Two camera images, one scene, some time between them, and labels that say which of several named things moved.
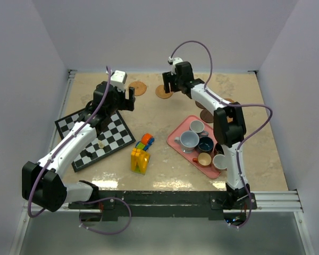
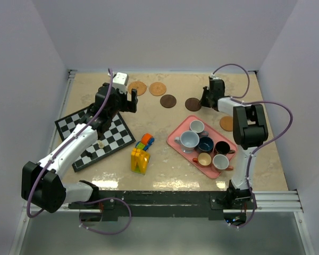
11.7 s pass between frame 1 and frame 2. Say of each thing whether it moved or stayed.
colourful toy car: stayed
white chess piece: stayed
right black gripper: moved
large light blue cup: stayed
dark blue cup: stayed
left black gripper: stayed
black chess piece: stayed
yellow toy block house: stayed
